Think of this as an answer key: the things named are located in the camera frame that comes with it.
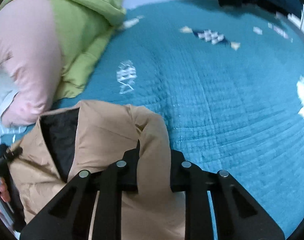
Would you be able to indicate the person's left hand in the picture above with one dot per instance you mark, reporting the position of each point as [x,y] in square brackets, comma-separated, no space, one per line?
[4,194]

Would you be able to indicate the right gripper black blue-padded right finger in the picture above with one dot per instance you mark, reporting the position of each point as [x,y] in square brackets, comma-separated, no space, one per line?
[217,206]

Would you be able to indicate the tan button-up jacket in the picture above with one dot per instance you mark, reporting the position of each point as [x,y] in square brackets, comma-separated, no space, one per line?
[91,136]

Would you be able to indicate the blue striped pillow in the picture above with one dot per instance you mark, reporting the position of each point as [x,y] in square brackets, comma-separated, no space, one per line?
[10,133]

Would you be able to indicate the green folded duvet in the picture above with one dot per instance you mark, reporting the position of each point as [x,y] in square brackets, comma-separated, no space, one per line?
[84,28]

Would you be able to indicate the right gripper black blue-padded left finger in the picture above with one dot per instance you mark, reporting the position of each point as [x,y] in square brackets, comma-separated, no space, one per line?
[89,206]

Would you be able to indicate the pink folded duvet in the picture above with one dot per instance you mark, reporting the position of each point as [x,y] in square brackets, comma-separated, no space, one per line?
[31,56]

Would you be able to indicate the teal quilted bed cover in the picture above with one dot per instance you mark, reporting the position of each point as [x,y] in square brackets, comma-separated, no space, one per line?
[229,85]

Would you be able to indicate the white pillow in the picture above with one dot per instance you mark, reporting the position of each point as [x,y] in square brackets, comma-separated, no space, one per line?
[8,90]

